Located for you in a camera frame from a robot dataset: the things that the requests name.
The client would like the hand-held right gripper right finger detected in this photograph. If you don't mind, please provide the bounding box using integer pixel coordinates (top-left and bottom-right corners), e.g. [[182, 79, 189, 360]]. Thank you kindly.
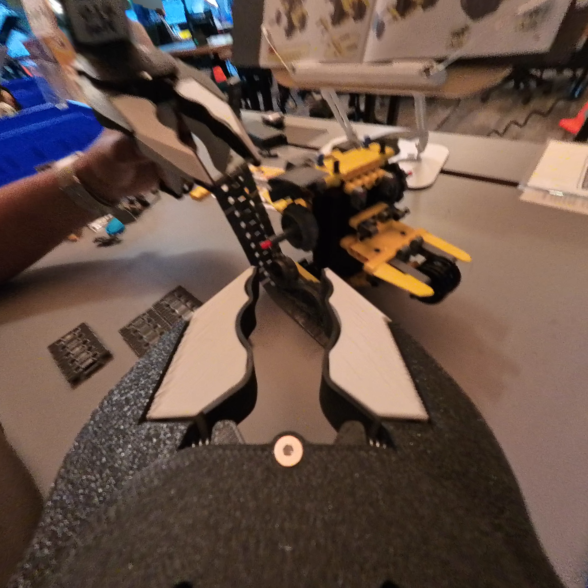
[[322, 268, 430, 444]]

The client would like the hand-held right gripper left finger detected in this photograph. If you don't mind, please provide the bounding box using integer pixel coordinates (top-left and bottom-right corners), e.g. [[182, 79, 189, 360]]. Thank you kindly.
[[146, 266, 258, 444]]

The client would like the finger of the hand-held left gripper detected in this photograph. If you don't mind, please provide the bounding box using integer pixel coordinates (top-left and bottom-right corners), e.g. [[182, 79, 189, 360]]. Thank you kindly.
[[111, 94, 217, 194], [176, 75, 263, 167]]

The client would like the long grey tread link chain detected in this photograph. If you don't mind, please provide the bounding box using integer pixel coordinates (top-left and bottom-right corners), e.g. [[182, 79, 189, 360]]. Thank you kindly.
[[216, 165, 338, 347]]

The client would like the grey tread link segment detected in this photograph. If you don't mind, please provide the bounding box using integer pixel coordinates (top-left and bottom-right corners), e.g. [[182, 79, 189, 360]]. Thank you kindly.
[[47, 322, 114, 387]]

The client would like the yellow black toy vehicle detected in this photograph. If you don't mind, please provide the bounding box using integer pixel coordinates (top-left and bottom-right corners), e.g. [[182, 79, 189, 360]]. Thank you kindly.
[[269, 140, 471, 306]]

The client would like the large grey tread link mat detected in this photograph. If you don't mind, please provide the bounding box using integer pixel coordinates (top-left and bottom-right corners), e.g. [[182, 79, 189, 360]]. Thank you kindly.
[[119, 285, 204, 358]]

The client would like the person's left forearm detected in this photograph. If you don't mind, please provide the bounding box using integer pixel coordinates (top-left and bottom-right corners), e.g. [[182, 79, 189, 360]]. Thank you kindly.
[[0, 172, 99, 282]]

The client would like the person's left hand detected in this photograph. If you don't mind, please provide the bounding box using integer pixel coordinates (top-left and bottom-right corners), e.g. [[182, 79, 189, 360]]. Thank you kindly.
[[78, 132, 162, 206]]

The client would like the beige band wristwatch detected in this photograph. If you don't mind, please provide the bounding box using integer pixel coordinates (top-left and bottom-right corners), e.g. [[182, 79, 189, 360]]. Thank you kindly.
[[51, 154, 118, 219]]

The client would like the large blue plastic bin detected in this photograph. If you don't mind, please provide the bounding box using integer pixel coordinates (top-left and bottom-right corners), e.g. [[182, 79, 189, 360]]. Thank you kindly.
[[0, 78, 104, 184]]

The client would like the white book stand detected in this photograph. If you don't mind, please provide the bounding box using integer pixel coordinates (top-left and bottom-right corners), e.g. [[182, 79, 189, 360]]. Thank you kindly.
[[232, 0, 451, 190]]

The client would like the toy instruction booklet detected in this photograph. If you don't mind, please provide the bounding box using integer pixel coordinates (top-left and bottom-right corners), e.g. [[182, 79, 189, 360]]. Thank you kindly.
[[259, 0, 570, 65]]

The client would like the printed white paper sheet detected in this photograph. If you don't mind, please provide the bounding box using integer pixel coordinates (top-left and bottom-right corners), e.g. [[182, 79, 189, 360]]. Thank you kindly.
[[519, 139, 588, 207]]

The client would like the red plastic object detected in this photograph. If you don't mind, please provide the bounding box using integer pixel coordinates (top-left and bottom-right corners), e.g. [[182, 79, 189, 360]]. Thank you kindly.
[[560, 103, 588, 135]]

